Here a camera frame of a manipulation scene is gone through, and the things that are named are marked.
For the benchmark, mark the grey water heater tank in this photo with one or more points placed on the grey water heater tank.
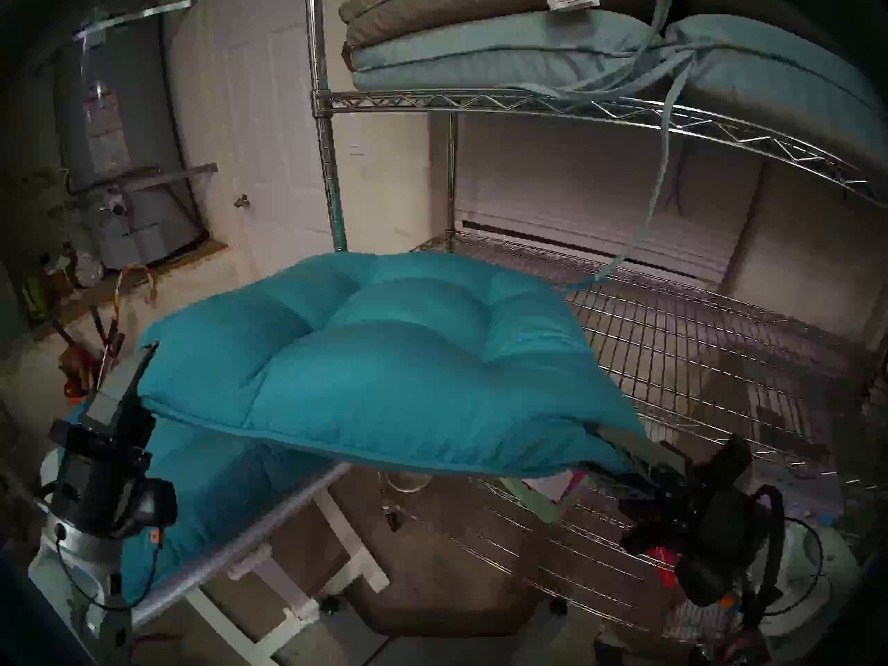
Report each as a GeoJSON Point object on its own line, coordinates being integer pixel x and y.
{"type": "Point", "coordinates": [132, 158]}

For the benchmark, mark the white folding table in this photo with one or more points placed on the white folding table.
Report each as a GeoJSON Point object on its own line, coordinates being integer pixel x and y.
{"type": "Point", "coordinates": [277, 526]}

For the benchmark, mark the teal tufted seat cushion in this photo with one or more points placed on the teal tufted seat cushion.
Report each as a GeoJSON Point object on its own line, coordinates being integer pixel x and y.
{"type": "Point", "coordinates": [222, 484]}
{"type": "Point", "coordinates": [388, 366]}

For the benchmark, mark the white wall light switch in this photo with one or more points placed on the white wall light switch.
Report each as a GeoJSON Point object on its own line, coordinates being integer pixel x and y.
{"type": "Point", "coordinates": [357, 146]}

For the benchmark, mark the pale blue tie cushion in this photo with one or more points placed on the pale blue tie cushion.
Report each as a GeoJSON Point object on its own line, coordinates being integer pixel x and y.
{"type": "Point", "coordinates": [485, 54]}

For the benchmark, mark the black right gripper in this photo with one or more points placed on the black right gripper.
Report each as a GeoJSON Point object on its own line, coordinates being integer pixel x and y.
{"type": "Point", "coordinates": [707, 526]}

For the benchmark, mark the white panel door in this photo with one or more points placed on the white panel door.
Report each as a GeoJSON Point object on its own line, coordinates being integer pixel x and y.
{"type": "Point", "coordinates": [270, 116]}

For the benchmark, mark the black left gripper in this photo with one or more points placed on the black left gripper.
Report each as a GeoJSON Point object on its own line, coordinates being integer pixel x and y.
{"type": "Point", "coordinates": [107, 477]}

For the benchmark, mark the red plastic package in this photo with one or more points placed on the red plastic package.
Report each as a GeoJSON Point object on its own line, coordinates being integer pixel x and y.
{"type": "Point", "coordinates": [662, 567]}

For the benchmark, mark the purple zigzag-edged paper sheet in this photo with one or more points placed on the purple zigzag-edged paper sheet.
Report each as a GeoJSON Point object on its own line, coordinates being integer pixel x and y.
{"type": "Point", "coordinates": [565, 484]}

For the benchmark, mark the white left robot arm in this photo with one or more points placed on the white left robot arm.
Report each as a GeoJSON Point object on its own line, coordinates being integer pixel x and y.
{"type": "Point", "coordinates": [83, 588]}

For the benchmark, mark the tan flat cushion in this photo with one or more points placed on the tan flat cushion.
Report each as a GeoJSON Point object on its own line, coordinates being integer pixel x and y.
{"type": "Point", "coordinates": [444, 2]}

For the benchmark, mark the crumpled aluminium foil ball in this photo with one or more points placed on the crumpled aluminium foil ball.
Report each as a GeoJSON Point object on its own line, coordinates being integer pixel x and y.
{"type": "Point", "coordinates": [88, 269]}

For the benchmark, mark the clear glass bowl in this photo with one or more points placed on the clear glass bowl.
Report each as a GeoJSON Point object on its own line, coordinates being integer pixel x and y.
{"type": "Point", "coordinates": [406, 483]}

